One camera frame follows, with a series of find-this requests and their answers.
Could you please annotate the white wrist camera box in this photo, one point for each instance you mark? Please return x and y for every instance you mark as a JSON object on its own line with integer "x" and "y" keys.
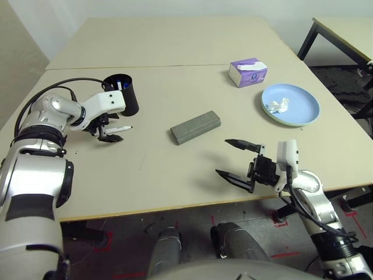
{"x": 287, "y": 157}
{"x": 105, "y": 100}

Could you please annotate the grey glasses case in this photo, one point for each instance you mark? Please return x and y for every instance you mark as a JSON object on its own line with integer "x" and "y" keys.
{"x": 195, "y": 126}

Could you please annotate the white tissue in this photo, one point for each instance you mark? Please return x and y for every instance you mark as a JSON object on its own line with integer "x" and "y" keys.
{"x": 278, "y": 106}

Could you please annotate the grey left robot foot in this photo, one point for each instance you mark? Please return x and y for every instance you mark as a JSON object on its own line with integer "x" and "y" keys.
{"x": 166, "y": 251}

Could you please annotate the grey robot torso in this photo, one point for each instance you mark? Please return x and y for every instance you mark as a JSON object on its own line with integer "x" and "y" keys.
{"x": 233, "y": 271}

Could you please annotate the grey right robot foot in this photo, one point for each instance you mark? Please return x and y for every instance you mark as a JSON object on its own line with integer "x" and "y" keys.
{"x": 239, "y": 242}

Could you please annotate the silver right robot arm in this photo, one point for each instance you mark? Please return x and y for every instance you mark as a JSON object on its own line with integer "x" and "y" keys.
{"x": 314, "y": 198}

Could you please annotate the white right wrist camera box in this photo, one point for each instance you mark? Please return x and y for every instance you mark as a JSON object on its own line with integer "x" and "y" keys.
{"x": 287, "y": 157}

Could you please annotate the white marker black cap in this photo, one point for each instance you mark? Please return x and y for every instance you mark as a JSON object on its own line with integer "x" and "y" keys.
{"x": 118, "y": 129}

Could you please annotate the white marker blue cap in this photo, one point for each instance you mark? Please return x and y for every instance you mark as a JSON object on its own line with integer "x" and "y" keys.
{"x": 119, "y": 85}

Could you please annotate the beige side table black legs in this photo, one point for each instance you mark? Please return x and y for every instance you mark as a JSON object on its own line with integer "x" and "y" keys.
{"x": 338, "y": 32}

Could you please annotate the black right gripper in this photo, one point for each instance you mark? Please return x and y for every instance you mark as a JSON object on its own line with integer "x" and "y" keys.
{"x": 263, "y": 170}

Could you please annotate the blue pen cap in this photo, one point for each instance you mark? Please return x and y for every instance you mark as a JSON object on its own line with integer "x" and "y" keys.
{"x": 126, "y": 86}

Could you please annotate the purple tissue box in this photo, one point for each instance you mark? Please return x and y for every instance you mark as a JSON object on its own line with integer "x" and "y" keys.
{"x": 250, "y": 78}

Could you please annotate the grey robot foot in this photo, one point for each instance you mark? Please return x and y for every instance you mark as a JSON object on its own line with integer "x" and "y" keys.
{"x": 239, "y": 242}
{"x": 166, "y": 251}

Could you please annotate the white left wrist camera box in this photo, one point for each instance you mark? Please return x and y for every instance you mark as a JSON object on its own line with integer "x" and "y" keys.
{"x": 105, "y": 100}

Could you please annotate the black plastic cup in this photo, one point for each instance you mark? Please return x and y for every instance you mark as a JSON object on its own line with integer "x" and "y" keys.
{"x": 131, "y": 99}

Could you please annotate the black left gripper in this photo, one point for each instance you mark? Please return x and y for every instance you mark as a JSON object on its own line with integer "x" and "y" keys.
{"x": 97, "y": 125}

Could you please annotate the blue plate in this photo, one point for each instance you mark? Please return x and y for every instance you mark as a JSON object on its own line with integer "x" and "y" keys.
{"x": 303, "y": 102}

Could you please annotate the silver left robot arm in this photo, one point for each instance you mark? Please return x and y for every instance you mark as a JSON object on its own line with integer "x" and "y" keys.
{"x": 35, "y": 181}

